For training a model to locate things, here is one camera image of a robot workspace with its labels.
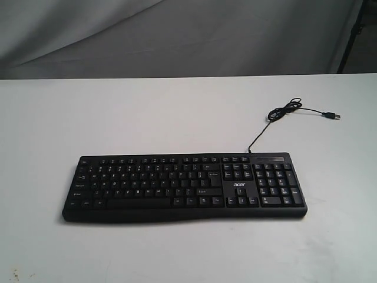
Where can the grey backdrop cloth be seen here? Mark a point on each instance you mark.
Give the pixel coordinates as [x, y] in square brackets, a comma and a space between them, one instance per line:
[134, 39]

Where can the black tripod stand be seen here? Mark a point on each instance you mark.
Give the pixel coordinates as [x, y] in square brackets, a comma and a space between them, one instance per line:
[355, 30]

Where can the black acer keyboard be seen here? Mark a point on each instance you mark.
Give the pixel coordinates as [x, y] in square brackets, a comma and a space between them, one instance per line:
[154, 188]

